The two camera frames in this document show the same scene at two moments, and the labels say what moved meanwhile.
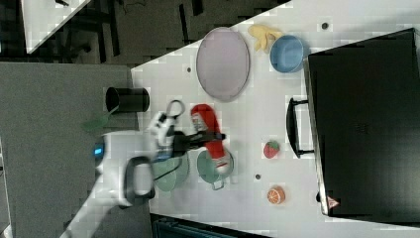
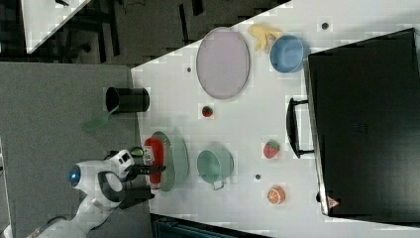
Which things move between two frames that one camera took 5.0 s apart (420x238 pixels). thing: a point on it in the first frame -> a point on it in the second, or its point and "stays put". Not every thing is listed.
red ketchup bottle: (203, 119) -> (154, 158)
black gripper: (182, 142) -> (140, 169)
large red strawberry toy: (270, 149) stays put
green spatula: (97, 123) stays put
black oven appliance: (364, 123) stays put
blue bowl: (286, 54) stays put
